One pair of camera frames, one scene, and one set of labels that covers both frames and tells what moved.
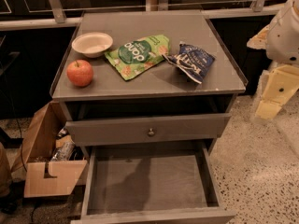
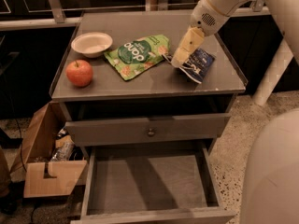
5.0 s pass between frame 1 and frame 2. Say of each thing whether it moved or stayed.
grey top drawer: stayed
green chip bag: stayed
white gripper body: moved
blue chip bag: stayed
